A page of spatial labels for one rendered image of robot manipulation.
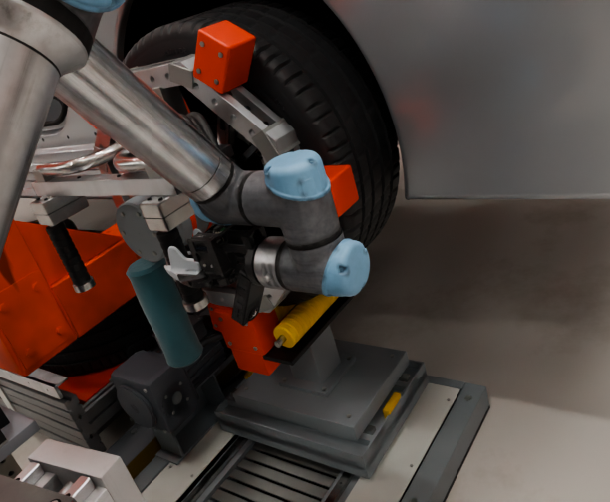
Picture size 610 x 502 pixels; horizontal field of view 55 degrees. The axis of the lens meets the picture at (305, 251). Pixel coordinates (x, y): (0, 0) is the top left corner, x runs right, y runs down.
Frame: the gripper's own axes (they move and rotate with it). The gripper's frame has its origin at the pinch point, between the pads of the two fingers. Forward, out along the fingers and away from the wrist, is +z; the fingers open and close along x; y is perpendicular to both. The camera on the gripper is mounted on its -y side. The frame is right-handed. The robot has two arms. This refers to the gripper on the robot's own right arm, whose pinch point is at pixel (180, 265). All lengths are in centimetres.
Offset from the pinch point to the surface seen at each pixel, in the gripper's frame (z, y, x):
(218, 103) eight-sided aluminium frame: 0.1, 20.9, -20.5
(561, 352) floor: -33, -83, -91
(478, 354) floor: -10, -83, -84
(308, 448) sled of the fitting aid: 11, -69, -22
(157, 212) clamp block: -1.8, 10.6, 1.5
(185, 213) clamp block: -2.5, 8.1, -2.9
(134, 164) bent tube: 3.8, 17.4, -1.7
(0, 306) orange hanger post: 61, -12, 7
